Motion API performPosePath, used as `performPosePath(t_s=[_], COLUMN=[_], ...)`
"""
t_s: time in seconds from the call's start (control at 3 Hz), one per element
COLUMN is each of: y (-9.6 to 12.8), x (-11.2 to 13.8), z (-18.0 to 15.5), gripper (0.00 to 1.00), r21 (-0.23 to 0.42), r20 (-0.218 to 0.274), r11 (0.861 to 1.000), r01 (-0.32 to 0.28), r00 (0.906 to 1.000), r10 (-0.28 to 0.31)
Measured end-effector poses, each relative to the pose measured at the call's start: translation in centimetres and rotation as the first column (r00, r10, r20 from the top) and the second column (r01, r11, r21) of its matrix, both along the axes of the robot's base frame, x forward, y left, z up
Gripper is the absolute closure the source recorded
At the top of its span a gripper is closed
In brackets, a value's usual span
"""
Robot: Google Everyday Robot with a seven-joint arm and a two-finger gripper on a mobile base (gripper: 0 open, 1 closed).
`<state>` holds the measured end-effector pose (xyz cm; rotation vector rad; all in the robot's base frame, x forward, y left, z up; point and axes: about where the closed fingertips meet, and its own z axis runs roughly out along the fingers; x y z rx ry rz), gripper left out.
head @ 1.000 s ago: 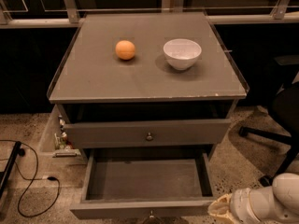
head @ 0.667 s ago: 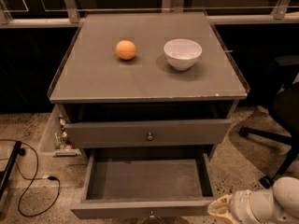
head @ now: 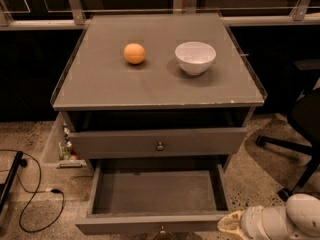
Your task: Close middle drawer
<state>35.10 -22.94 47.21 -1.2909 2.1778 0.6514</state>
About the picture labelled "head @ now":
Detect grey drawer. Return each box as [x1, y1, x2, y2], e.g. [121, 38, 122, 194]
[70, 127, 247, 159]
[75, 156, 231, 235]

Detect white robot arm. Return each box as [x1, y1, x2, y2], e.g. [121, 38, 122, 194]
[217, 194, 320, 240]

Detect grey top drawer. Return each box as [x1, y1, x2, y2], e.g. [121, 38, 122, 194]
[70, 127, 247, 159]

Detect grey wooden drawer cabinet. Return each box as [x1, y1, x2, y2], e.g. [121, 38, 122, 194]
[49, 12, 268, 172]

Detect black office chair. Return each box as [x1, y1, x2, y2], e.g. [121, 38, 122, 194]
[256, 59, 320, 201]

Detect white ceramic bowl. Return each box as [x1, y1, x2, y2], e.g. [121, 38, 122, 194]
[175, 41, 216, 76]

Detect clear plastic storage bin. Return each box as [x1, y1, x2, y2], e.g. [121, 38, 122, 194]
[41, 115, 86, 169]

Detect orange fruit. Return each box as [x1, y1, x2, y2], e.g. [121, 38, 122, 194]
[124, 43, 146, 65]

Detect black flat device on floor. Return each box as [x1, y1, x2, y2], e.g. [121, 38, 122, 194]
[0, 151, 23, 213]

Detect metal window railing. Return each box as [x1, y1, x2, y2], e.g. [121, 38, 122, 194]
[0, 0, 320, 30]

